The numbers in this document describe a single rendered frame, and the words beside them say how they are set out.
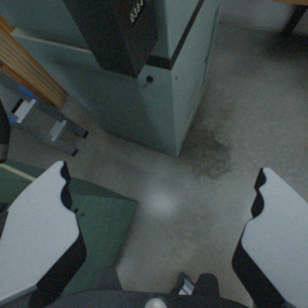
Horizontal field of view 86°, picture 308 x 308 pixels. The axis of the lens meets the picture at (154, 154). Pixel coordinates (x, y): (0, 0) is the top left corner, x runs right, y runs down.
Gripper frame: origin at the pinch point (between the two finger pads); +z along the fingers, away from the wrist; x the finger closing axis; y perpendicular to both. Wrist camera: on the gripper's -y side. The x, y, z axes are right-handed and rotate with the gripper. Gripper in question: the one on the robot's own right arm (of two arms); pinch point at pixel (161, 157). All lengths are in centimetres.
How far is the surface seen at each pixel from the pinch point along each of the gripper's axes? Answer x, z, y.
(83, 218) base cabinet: -26, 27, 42
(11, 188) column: -37.4, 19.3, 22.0
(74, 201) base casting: -25.5, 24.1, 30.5
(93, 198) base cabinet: -24, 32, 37
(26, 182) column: -36.7, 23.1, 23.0
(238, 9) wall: 65, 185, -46
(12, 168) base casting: -47, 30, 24
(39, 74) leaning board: -102, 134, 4
